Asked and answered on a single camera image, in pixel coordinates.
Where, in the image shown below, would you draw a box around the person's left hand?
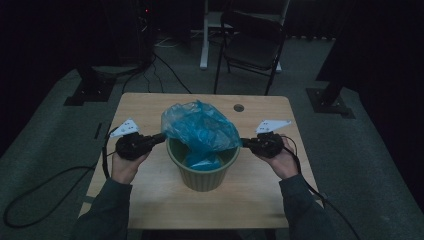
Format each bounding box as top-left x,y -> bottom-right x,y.
110,145 -> 152,185

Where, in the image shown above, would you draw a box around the hand-held gripper cable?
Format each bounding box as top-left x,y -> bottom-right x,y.
2,125 -> 120,230
281,134 -> 362,240

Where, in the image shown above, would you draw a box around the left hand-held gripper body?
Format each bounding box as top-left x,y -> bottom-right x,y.
109,117 -> 155,162

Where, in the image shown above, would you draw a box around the left hand-held gripper cable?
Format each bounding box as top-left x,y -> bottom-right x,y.
2,125 -> 120,230

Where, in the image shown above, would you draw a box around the dark equipment rack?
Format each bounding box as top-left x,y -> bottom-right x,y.
131,0 -> 158,69

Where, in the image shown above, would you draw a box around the blue plastic bag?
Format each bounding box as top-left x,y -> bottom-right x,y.
160,99 -> 244,172

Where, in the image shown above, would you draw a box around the black floor cables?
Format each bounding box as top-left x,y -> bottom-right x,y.
121,53 -> 193,95

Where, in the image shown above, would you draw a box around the right hand-held gripper cable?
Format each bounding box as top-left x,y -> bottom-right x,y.
281,134 -> 362,240

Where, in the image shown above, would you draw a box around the green ribbed bin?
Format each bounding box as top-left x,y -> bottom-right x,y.
165,136 -> 242,193

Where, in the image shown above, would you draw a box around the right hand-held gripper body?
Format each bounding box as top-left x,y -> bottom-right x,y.
249,119 -> 293,160

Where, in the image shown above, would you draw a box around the person's right hand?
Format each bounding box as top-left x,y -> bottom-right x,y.
258,137 -> 300,181

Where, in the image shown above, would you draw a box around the black stand base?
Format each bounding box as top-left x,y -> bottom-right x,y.
63,65 -> 118,108
305,79 -> 356,120

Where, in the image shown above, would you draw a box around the black folding chair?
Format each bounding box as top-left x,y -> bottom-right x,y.
213,9 -> 288,96

